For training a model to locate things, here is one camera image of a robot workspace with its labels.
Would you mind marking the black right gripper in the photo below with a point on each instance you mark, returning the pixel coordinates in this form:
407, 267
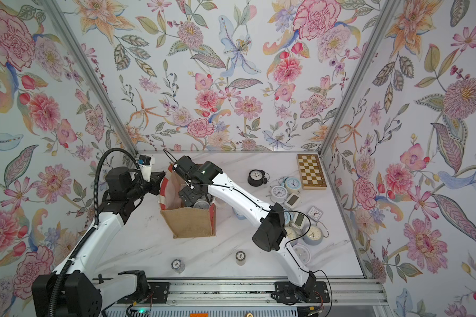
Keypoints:
188, 197

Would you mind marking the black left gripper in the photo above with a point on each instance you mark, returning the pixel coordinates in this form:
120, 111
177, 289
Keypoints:
155, 183

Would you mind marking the white round alarm clock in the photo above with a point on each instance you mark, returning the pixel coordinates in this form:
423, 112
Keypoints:
202, 204

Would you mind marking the black twin bell alarm clock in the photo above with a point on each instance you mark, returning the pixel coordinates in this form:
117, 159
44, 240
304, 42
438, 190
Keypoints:
257, 178

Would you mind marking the mint round alarm clock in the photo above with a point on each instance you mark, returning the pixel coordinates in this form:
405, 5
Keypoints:
288, 217

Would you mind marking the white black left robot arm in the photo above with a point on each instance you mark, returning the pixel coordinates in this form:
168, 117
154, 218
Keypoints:
69, 289

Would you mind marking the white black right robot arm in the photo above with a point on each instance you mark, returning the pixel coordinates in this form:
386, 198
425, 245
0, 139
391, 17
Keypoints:
207, 179

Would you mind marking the small silver cylinder clock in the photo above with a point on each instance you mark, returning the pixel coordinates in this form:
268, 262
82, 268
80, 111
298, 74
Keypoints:
178, 266

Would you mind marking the silver round alarm clock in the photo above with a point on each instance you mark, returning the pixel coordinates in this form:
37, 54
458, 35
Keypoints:
279, 194

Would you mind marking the white tilted digital clock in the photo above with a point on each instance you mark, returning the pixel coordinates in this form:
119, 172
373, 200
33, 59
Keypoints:
292, 201

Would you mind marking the light blue twin bell clock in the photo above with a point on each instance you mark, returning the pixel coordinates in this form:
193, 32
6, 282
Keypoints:
291, 184

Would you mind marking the small white digital clock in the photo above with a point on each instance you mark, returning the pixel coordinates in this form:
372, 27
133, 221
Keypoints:
299, 221

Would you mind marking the small white square clock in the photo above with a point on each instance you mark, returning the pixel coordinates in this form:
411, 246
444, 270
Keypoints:
314, 213

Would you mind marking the pink round alarm clock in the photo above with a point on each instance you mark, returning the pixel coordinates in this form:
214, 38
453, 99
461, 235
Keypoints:
303, 252

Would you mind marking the wooden chess board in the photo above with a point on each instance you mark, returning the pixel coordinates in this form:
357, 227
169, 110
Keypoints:
311, 172

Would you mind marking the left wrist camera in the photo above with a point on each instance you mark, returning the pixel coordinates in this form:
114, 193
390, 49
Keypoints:
146, 163

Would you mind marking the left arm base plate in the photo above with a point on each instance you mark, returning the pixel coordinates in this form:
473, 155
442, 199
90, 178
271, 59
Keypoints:
155, 293

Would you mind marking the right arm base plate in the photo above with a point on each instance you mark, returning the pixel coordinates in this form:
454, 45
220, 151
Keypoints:
287, 293

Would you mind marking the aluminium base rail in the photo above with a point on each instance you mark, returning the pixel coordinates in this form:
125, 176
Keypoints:
259, 292

